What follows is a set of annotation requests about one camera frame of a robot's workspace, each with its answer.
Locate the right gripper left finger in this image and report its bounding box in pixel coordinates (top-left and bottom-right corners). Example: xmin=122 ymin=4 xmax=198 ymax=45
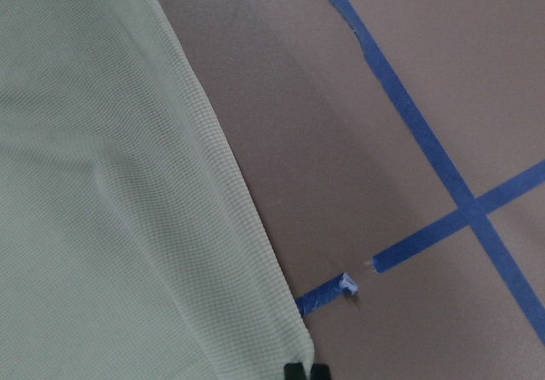
xmin=284 ymin=362 xmax=307 ymax=380

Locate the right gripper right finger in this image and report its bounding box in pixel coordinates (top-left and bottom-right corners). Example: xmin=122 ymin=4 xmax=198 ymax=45
xmin=310 ymin=363 xmax=330 ymax=380

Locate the olive green long-sleeve shirt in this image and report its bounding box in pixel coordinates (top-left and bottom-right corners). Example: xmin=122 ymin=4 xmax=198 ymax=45
xmin=1 ymin=0 xmax=314 ymax=379

